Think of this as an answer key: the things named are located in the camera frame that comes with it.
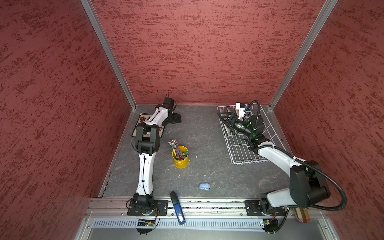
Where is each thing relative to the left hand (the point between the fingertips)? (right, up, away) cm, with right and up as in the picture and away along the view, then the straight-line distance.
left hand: (173, 123), depth 106 cm
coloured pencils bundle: (+6, -14, -25) cm, 29 cm away
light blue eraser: (+21, -33, -27) cm, 48 cm away
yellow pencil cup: (+10, -21, -25) cm, 34 cm away
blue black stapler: (+8, -40, -35) cm, 54 cm away
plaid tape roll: (+68, -43, -35) cm, 88 cm away
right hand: (+27, +4, -30) cm, 41 cm away
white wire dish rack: (+44, -17, -14) cm, 49 cm away
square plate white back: (-3, +3, -39) cm, 39 cm away
